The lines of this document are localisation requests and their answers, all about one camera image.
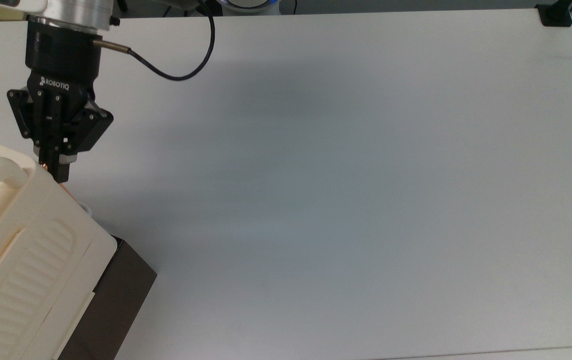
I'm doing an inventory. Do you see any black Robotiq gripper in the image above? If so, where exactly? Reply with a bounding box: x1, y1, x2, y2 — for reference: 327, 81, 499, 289
7, 18, 115, 184

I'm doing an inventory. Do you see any copper door handle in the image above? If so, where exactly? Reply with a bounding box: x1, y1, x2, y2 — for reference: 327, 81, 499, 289
40, 161, 72, 194

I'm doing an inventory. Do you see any cream plastic cabinet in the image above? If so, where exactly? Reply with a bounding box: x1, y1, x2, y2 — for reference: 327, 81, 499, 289
0, 131, 118, 360

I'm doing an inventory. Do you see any dark brown wooden box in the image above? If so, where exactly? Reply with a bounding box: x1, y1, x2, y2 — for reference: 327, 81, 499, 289
58, 235, 158, 360

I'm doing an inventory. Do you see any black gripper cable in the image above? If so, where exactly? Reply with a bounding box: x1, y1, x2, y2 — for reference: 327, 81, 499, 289
92, 0, 216, 82

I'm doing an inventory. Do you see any black table clamp mount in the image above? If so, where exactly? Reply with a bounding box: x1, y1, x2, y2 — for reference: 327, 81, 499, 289
536, 0, 572, 28

